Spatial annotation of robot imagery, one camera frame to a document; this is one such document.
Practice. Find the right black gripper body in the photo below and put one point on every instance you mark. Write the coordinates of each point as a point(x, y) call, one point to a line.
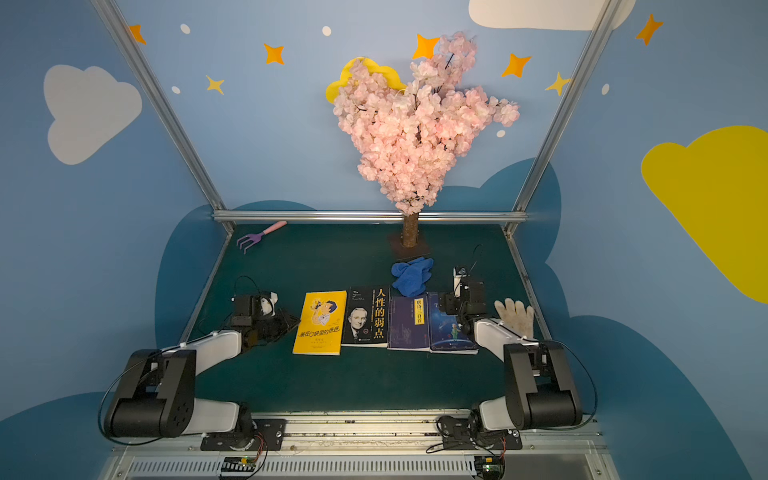
point(453, 303)

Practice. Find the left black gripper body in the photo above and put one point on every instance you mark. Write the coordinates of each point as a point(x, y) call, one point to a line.
point(276, 324)

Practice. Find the blue little prince book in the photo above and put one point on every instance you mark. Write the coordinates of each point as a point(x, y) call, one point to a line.
point(445, 334)

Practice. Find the purple book yellow label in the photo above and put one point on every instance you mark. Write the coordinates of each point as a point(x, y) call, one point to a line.
point(408, 324)

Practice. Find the blue microfibre cloth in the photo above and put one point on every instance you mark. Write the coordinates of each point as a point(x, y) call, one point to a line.
point(411, 277)

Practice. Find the black portrait cover book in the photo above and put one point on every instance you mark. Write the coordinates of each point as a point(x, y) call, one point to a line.
point(366, 319)

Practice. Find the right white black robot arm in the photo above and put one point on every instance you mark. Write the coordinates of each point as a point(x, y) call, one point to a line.
point(539, 389)

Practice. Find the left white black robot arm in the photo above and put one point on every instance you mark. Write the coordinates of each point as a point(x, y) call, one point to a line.
point(155, 396)

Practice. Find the white cotton work glove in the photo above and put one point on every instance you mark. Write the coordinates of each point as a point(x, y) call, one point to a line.
point(517, 317)

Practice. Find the purple pink toy rake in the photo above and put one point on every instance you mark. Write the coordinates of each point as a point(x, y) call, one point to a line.
point(247, 241)

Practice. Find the pink blossom artificial tree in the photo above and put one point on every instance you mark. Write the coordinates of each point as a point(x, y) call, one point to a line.
point(410, 135)

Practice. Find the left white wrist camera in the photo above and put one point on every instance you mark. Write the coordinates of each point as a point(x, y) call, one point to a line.
point(251, 309)

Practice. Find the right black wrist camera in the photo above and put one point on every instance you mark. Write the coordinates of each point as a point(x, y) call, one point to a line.
point(467, 287)

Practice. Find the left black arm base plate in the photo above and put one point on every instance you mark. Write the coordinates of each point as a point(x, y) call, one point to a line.
point(256, 435)

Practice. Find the aluminium frame rail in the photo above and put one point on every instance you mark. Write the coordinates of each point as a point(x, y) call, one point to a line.
point(373, 217)

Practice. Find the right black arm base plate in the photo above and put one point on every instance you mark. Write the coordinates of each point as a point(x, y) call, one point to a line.
point(468, 433)

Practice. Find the front aluminium rail bed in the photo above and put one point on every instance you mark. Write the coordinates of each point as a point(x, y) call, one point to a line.
point(394, 444)

